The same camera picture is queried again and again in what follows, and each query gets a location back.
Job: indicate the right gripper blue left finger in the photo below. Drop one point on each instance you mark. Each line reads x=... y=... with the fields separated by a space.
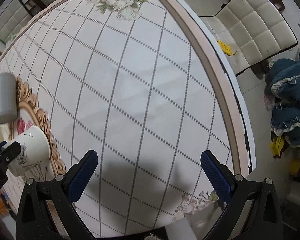
x=79 y=175

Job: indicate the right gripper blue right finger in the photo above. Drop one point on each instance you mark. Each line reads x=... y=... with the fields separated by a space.
x=218 y=174

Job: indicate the white paper cup with print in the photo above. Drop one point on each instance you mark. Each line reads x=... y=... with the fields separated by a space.
x=29 y=149

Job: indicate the grey ribbed mug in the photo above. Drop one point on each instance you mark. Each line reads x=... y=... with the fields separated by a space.
x=8 y=100

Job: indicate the blue denim clothing pile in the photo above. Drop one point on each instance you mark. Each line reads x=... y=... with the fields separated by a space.
x=283 y=86

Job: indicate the floral diamond pattern tablecloth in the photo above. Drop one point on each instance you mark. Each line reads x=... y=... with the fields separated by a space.
x=145 y=85

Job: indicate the yellow object on chair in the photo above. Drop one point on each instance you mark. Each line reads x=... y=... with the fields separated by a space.
x=226 y=48

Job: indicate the white padded chair left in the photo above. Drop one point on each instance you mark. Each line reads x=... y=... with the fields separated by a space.
x=13 y=19

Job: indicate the white padded chair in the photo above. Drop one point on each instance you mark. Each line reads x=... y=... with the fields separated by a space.
x=13 y=19
x=254 y=29

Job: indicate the white padded chair right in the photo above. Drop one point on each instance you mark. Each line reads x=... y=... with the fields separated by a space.
x=254 y=29

